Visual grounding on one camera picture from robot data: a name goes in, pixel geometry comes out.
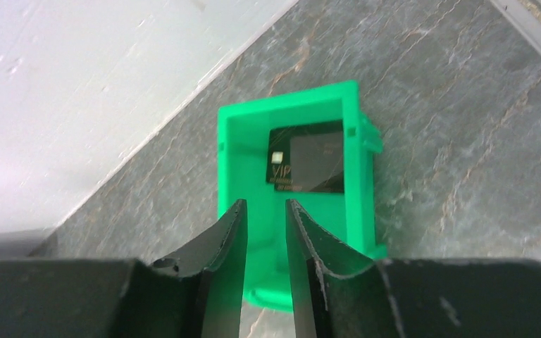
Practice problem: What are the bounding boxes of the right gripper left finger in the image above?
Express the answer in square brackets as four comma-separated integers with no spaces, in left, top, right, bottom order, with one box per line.
[0,199,248,337]

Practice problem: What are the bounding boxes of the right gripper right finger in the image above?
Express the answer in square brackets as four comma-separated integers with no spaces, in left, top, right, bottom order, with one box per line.
[285,199,541,337]

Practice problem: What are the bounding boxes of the black credit card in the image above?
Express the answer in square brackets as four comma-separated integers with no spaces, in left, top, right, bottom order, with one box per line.
[272,120,344,194]
[266,126,296,185]

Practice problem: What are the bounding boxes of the green plastic bin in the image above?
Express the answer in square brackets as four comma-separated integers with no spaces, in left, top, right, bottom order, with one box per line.
[218,80,387,312]

